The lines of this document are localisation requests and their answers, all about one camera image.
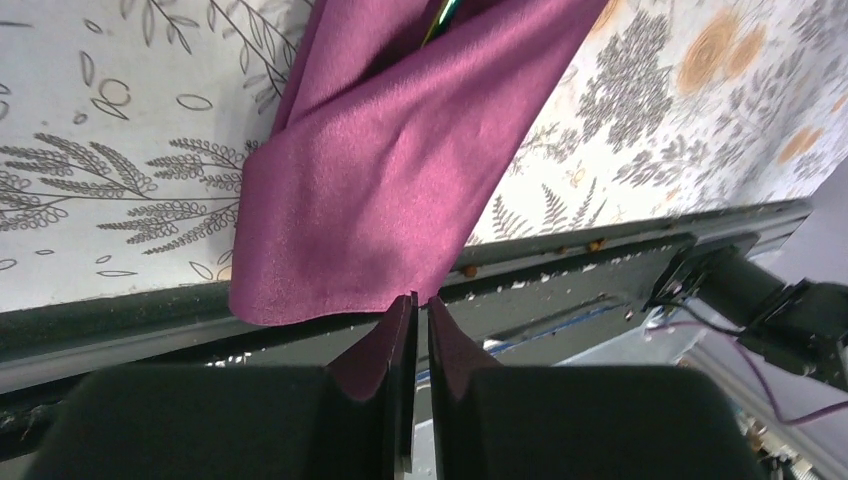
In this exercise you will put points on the purple cloth napkin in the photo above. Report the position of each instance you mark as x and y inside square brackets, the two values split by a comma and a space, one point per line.
[387, 147]

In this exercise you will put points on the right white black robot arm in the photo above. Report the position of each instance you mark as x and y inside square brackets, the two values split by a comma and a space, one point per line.
[800, 328]

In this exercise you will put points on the floral patterned table mat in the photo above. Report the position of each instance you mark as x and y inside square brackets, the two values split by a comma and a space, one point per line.
[125, 125]

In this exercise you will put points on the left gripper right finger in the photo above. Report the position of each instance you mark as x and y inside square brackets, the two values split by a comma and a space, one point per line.
[493, 421]

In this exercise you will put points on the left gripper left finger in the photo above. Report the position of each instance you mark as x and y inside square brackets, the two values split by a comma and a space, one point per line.
[349, 419]

